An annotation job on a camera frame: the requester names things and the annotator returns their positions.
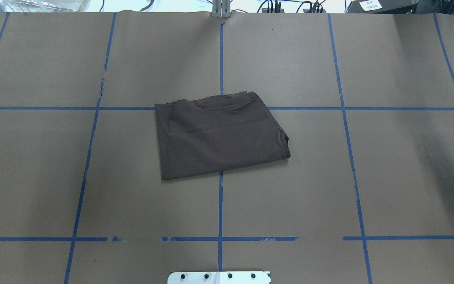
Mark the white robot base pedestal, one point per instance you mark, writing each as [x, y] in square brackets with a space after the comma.
[220, 277]

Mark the aluminium frame post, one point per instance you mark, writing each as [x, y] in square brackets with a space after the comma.
[221, 8]

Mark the dark brown t-shirt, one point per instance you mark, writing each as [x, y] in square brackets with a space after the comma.
[217, 134]

